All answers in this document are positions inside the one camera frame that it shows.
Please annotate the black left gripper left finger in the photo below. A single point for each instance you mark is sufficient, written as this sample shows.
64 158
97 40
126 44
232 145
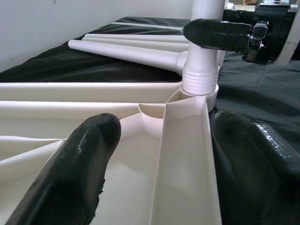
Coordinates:
70 175

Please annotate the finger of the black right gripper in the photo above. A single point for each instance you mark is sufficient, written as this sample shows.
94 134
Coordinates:
211 35

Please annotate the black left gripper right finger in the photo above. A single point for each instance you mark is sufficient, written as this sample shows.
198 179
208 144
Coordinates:
253 175

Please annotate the white plastic table top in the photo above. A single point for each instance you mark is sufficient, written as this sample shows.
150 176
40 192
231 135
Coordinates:
182 164

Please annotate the white tape strip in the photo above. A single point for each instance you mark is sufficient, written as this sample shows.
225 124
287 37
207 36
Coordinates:
145 25

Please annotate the black tablecloth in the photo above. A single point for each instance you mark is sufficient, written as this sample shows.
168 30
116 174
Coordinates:
105 68

